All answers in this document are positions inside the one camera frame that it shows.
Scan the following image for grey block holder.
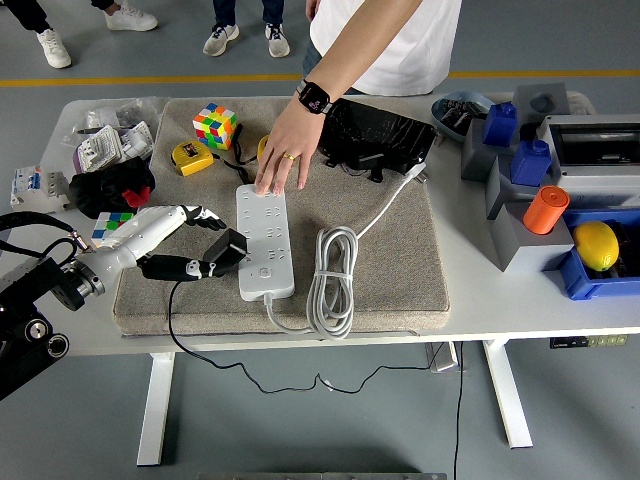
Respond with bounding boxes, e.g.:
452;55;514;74
490;199;576;274
484;155;544;222
459;117;521;182

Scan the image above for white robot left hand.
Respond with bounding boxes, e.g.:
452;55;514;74
87;203;228;290

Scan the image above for grey-brown mat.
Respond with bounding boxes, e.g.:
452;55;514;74
112;96;451;337

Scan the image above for white circuit breaker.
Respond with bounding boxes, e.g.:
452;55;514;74
9;165;71;214

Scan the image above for white power strip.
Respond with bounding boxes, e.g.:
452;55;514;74
234;182;296;302

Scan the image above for dark small parts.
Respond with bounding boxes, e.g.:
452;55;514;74
440;98;494;137

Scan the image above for black table control panel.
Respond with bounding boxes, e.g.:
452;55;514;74
549;333;629;350

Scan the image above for grey electrical distribution box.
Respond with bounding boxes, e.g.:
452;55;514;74
537;113;640;211

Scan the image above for black plug adapter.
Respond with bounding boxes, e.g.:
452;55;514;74
202;227;250;276

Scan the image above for black cloth with red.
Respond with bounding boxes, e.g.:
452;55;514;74
68;157;156;220

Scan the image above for large colourful puzzle cube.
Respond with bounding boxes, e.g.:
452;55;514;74
191;102;238;151

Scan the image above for black smartwatch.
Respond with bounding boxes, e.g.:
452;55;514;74
295;78;335;117

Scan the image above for blue plastic bin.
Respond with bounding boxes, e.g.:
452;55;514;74
542;208;640;302

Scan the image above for thin black cord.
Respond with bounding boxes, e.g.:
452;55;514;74
167;278;446;396

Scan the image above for white wall socket panel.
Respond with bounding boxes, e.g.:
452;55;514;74
117;121;154;160
74;124;124;169

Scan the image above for silver metal box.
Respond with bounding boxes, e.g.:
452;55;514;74
427;341;460;374

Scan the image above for clear plastic bag of parts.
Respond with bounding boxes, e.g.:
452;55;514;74
62;97;166;146

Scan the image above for white table leg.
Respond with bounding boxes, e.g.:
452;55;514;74
136;352;176;467
482;339;534;450

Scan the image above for person's left hand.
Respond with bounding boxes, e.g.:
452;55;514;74
254;97;329;196

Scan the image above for orange cylinder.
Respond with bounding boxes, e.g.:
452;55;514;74
522;184;571;235

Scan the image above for beige fabric item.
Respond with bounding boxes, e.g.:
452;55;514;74
567;90;597;117

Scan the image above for yellow tape measure pictured label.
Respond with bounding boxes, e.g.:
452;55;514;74
170;141;215;177

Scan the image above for black wrist strap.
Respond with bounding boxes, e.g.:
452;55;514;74
213;155;254;185
231;122;260;166

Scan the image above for person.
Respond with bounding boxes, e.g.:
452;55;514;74
301;0;462;97
9;0;159;70
202;0;291;59

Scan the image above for black glossy pouch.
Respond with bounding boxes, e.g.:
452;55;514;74
319;98;436;182

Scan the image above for black ribbed item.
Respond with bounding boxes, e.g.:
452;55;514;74
612;222;640;279

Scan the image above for white power strip cable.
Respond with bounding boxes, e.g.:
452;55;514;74
262;160;430;342

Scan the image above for black hanging cable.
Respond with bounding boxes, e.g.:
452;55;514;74
452;342;466;480

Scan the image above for blue-grey bowl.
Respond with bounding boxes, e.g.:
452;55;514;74
430;89;496;144

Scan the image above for small colourful puzzle cube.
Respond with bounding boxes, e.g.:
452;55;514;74
91;211;137;249

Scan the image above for blue bottle-shaped block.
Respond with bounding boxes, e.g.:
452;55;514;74
509;138;552;187
481;101;519;148

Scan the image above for yellow lemon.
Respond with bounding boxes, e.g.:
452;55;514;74
571;221;621;273

